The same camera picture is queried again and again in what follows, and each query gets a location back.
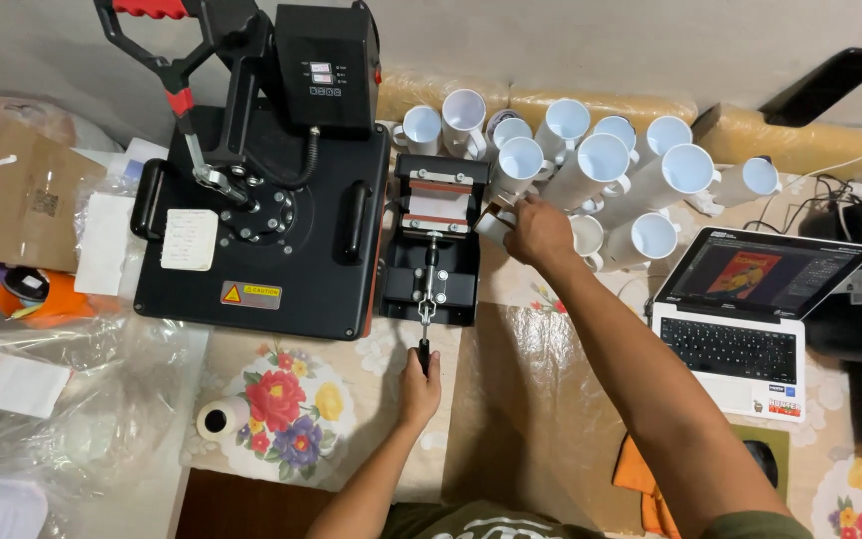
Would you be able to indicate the person's left hand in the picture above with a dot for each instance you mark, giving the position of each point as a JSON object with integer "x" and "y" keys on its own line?
{"x": 420, "y": 393}

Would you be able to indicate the person's right hand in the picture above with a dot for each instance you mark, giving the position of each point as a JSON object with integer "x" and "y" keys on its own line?
{"x": 547, "y": 236}

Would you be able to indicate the person's right fingers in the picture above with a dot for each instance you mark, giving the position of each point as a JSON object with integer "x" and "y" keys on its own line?
{"x": 521, "y": 221}

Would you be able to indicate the single white mug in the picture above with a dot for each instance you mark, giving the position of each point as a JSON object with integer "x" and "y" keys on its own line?
{"x": 492, "y": 223}

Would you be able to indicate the black mug press attachment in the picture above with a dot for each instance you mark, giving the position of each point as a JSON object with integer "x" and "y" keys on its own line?
{"x": 431, "y": 288}

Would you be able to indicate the group of white blank mugs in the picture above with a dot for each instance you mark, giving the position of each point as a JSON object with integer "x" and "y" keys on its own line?
{"x": 603, "y": 168}

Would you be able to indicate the black flat heat press machine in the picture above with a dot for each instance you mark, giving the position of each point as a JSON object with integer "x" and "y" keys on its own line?
{"x": 304, "y": 254}

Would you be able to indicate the white laptop with black keys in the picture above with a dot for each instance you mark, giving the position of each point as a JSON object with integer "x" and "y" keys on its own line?
{"x": 738, "y": 352}

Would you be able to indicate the yellow plastic-wrapped cushion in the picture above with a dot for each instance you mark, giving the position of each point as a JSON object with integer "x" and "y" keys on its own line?
{"x": 775, "y": 138}

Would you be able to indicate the orange cloth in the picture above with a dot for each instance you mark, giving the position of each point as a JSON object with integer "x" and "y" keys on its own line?
{"x": 637, "y": 471}

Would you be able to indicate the floral tablecloth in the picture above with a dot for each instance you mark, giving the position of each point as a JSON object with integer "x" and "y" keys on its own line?
{"x": 296, "y": 419}

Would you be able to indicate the black flat panel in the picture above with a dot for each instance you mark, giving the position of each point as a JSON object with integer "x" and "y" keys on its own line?
{"x": 824, "y": 86}

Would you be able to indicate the white handwritten paper note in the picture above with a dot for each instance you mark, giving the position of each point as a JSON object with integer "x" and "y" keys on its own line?
{"x": 188, "y": 239}

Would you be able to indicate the black computer mouse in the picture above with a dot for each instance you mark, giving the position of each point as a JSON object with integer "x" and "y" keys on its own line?
{"x": 762, "y": 462}

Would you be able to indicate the green mouse pad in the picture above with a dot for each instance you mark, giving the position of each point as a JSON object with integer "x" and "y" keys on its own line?
{"x": 781, "y": 442}

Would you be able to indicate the white tape roll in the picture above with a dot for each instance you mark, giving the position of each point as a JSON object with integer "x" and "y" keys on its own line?
{"x": 225, "y": 415}

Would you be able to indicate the white paper sheets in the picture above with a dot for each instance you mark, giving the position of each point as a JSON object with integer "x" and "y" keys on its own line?
{"x": 104, "y": 239}

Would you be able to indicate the heap of clear plastic bags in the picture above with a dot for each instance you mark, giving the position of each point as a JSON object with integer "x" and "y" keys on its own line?
{"x": 102, "y": 404}

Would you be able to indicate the orange round object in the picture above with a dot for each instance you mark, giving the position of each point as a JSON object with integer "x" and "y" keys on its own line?
{"x": 64, "y": 299}

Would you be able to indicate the brown cardboard envelope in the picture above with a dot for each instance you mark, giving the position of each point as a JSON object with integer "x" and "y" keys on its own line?
{"x": 23, "y": 202}

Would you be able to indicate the white paper in plastic sleeve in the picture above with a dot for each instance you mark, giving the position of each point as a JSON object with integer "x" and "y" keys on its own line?
{"x": 12, "y": 383}

